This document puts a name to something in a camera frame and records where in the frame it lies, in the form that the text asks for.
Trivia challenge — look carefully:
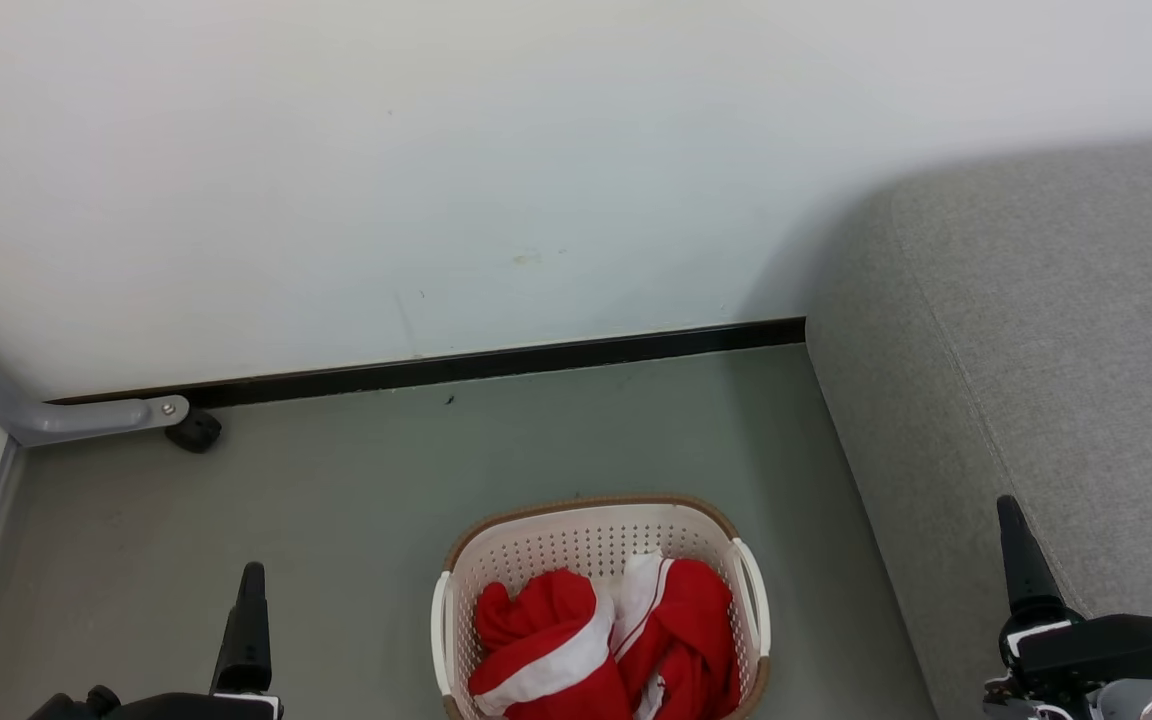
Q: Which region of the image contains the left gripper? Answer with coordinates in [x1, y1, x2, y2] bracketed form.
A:
[210, 562, 286, 720]

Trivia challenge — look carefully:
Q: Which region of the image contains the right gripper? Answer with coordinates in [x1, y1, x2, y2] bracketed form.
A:
[983, 494, 1103, 720]

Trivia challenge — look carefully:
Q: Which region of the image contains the red garment with white band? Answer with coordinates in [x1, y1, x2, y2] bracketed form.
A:
[468, 568, 632, 720]

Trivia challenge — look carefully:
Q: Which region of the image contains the grey fabric sofa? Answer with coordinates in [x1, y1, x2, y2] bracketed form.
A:
[804, 135, 1152, 720]

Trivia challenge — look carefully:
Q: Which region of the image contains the black caster wheel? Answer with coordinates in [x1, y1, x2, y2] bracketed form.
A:
[164, 407, 223, 454]

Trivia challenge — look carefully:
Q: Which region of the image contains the white perforated laundry basket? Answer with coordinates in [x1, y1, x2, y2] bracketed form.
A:
[430, 492, 772, 720]

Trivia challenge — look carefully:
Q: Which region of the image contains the grey metal frame leg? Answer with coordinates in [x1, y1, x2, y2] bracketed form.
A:
[0, 328, 190, 448]

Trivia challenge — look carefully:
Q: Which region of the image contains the black wall baseboard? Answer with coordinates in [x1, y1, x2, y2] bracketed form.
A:
[46, 317, 807, 409]

